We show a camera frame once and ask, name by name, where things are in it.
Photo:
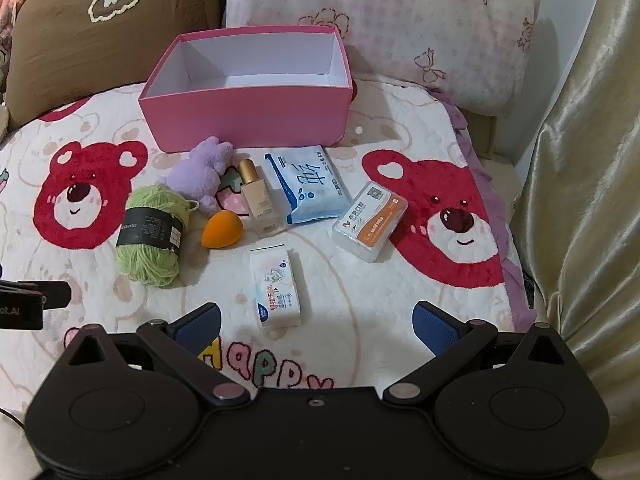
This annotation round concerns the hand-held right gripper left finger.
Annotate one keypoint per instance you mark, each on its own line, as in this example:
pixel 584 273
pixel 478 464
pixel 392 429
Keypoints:
pixel 197 327

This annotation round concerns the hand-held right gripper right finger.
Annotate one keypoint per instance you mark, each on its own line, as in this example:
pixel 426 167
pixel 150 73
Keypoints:
pixel 435 330

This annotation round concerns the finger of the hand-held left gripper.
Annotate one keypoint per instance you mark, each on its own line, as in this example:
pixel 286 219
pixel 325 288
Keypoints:
pixel 57 294

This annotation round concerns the green yarn ball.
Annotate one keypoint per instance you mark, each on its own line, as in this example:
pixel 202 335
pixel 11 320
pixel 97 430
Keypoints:
pixel 150 260

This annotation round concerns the white tissue pack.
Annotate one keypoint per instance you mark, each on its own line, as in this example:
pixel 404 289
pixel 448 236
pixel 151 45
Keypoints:
pixel 275 285

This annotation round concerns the orange makeup sponge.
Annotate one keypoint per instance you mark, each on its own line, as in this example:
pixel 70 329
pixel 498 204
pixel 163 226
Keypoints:
pixel 222 230

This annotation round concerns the orange and white plastic box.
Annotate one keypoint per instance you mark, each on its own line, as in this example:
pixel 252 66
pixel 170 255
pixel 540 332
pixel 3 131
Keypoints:
pixel 367 225

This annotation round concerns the pink cardboard box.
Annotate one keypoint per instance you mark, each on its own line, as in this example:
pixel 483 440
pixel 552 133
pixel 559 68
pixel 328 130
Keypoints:
pixel 240 120

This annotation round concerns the red bear printed blanket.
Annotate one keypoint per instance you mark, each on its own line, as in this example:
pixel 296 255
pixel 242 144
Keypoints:
pixel 350 285

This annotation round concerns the pink strawberry-shaped pad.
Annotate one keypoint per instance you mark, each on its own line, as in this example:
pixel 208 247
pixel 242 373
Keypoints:
pixel 230 201

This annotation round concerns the beige foundation bottle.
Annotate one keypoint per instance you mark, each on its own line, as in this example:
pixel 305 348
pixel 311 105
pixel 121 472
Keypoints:
pixel 257 200

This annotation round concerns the purple plush toy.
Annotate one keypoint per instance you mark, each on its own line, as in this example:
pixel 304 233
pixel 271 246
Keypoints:
pixel 197 175

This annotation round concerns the blue wet wipes pack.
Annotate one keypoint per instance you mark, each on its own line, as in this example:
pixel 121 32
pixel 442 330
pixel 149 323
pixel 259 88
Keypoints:
pixel 310 185

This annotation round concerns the gold satin curtain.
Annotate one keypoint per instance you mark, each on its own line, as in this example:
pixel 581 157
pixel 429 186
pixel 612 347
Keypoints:
pixel 590 210

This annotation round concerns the beige headboard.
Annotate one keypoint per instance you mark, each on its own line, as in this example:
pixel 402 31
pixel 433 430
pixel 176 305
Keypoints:
pixel 492 135

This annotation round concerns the brown pillow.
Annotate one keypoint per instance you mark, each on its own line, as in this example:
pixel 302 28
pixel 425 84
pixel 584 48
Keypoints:
pixel 75 50

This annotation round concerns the grey rabbit plush toy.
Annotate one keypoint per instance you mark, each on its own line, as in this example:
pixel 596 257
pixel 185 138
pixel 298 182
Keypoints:
pixel 5 7

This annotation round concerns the pink and white floral pillow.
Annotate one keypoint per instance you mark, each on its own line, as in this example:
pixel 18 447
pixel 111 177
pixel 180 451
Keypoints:
pixel 425 35

